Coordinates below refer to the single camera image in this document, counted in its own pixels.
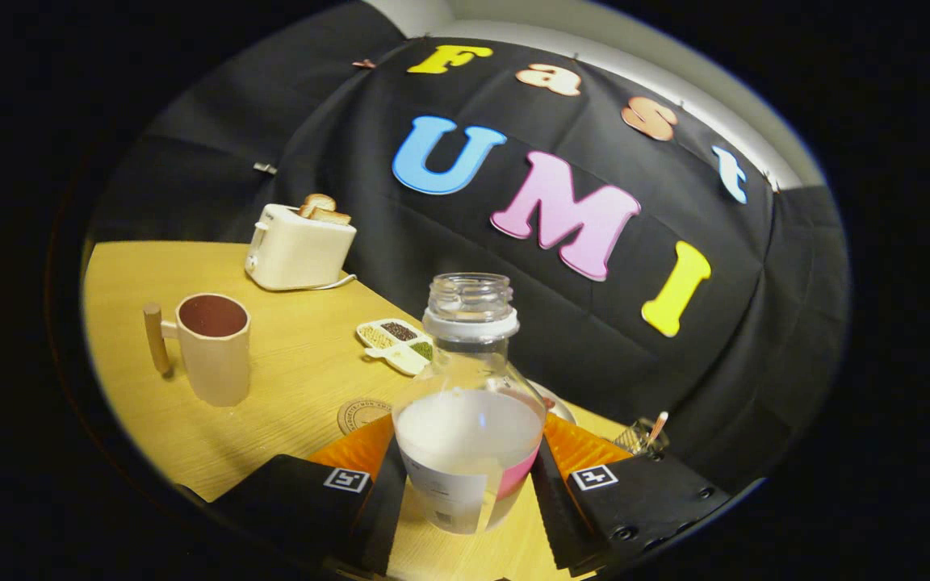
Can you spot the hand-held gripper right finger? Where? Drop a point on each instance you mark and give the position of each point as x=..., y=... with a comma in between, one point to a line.
x=558, y=516

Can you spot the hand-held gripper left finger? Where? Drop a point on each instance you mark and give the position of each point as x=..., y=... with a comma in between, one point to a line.
x=388, y=524

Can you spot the round cork coaster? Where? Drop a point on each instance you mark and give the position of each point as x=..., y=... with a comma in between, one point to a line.
x=356, y=415

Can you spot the clear plastic juice bottle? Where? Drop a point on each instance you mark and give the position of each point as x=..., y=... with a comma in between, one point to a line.
x=469, y=440

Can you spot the white round plate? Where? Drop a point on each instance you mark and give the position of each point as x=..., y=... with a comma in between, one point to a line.
x=560, y=408

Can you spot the wooden stick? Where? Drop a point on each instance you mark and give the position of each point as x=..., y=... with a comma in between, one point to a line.
x=659, y=425

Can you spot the white divided seed dish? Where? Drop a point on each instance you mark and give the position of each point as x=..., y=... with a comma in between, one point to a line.
x=400, y=355

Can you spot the wooden table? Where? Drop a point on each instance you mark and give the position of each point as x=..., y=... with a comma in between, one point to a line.
x=295, y=379

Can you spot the cream toaster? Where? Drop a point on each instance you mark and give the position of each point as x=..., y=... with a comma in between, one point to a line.
x=299, y=254

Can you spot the silver clip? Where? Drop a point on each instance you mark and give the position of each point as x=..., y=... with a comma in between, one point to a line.
x=265, y=168

